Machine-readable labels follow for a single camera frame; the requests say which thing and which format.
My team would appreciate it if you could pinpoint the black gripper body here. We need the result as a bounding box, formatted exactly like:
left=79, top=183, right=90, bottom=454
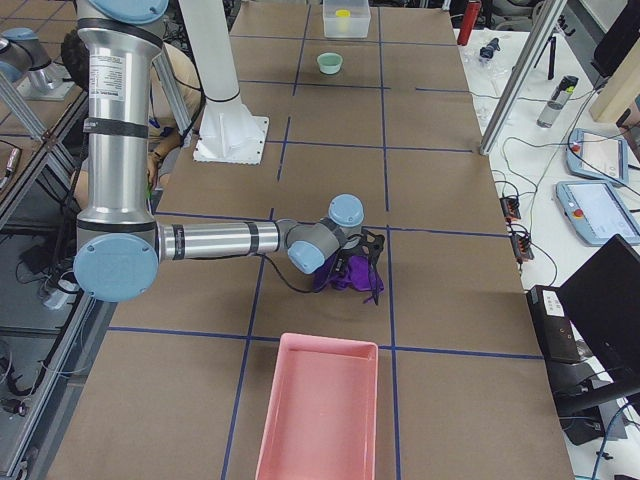
left=333, top=248, right=357, bottom=274

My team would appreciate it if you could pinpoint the purple microfibre cloth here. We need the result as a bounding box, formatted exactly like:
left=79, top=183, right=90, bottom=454
left=312, top=254, right=384, bottom=305

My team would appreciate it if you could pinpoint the mint green bowl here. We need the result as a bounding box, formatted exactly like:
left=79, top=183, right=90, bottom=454
left=316, top=52, right=343, bottom=75

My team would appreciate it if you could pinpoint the clear plastic storage box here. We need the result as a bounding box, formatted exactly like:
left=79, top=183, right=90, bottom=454
left=322, top=0, right=371, bottom=39

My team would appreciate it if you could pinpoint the pink plastic bin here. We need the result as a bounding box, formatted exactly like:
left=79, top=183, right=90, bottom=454
left=255, top=333, right=379, bottom=479

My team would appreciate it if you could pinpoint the person in tan shirt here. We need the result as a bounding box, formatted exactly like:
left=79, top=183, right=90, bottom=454
left=61, top=18, right=201, bottom=222

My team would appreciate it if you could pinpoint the near teach pendant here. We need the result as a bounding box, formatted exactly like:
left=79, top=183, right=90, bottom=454
left=555, top=180, right=639, bottom=246

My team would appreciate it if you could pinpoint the teach pendant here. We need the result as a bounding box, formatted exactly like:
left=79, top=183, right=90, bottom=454
left=555, top=180, right=639, bottom=246
left=566, top=128, right=629, bottom=185

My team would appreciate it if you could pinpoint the black monitor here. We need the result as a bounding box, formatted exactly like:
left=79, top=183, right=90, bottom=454
left=557, top=234, right=639, bottom=396

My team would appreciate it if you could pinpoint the far teach pendant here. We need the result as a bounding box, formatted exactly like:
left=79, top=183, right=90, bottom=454
left=566, top=128, right=629, bottom=185

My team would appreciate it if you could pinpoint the clear bottle black cap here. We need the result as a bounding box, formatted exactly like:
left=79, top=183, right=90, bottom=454
left=536, top=75, right=579, bottom=128

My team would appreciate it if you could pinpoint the red water bottle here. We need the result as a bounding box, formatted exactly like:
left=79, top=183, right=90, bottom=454
left=457, top=0, right=482, bottom=46

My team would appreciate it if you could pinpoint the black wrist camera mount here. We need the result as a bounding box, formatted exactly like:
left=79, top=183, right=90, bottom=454
left=351, top=228, right=386, bottom=268

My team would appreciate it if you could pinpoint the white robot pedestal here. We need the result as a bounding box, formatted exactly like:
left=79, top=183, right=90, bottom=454
left=179, top=0, right=269, bottom=165

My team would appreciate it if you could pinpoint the aluminium frame post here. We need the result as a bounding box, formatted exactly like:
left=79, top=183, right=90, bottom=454
left=479, top=0, right=567, bottom=156

